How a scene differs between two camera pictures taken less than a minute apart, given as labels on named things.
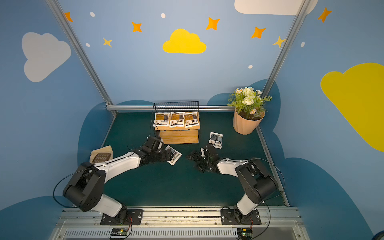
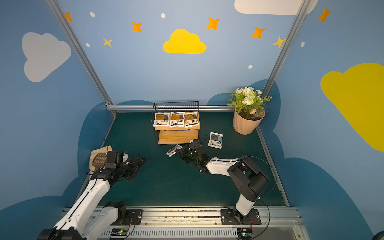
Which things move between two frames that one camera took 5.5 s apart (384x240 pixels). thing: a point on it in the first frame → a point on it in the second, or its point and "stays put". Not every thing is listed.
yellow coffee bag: x=191 y=119 stays put
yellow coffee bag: x=162 y=119 stays put
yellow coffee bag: x=177 y=119 stays put
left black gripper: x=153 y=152 → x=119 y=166
